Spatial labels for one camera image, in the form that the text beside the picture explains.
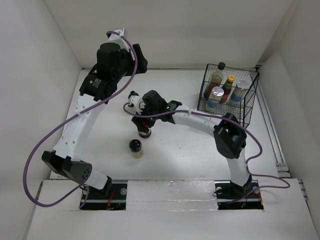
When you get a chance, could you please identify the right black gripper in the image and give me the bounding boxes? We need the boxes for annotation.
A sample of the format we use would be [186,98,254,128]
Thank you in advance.
[132,100,160,133]

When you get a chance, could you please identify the red lid sauce jar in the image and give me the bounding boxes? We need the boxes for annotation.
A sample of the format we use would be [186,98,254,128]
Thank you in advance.
[137,122,152,139]

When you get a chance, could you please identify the tall dark sauce bottle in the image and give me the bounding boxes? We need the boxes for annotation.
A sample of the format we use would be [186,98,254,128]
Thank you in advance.
[203,62,226,99]

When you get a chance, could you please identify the silver cap blue label shaker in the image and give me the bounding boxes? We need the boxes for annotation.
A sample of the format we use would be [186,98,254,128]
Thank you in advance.
[205,86,224,111]
[230,80,250,103]

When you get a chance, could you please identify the yellow cap chili sauce bottle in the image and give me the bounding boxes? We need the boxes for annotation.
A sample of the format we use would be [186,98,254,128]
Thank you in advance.
[220,75,236,103]

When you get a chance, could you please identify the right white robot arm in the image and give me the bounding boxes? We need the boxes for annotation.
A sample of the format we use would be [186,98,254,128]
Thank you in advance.
[128,90,252,197]

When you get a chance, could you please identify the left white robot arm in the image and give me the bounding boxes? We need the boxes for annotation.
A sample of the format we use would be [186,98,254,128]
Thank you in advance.
[41,43,148,199]

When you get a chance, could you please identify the black cap shaker near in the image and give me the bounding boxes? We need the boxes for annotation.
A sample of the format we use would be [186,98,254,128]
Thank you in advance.
[129,139,144,159]

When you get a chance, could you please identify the black cap shaker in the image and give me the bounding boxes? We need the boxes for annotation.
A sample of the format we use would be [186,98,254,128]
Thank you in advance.
[129,139,144,159]
[128,90,139,114]

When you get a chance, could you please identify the black cap shaker far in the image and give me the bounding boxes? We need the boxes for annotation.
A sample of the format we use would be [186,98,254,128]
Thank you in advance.
[128,90,139,114]

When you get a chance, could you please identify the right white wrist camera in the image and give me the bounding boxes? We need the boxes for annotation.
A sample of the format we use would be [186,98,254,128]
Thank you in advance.
[130,96,143,115]

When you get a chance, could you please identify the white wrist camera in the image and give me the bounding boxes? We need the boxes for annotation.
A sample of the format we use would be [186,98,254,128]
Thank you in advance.
[106,27,129,51]
[130,96,143,115]

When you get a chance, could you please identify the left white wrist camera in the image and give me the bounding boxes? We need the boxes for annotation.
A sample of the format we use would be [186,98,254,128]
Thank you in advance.
[106,27,129,51]

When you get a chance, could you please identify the black wire rack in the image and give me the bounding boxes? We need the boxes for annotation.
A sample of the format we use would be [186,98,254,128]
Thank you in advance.
[197,63,260,128]

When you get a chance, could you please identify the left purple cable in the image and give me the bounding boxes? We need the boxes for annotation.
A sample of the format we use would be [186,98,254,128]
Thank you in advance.
[22,30,138,208]

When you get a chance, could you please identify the purple cable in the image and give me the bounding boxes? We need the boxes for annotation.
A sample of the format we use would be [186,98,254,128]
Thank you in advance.
[22,30,138,208]
[123,101,291,205]

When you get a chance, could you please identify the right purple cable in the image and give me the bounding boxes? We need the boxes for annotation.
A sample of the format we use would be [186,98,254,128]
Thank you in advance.
[123,101,291,205]

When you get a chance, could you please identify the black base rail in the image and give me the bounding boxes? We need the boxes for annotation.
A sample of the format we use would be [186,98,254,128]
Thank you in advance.
[79,179,264,212]

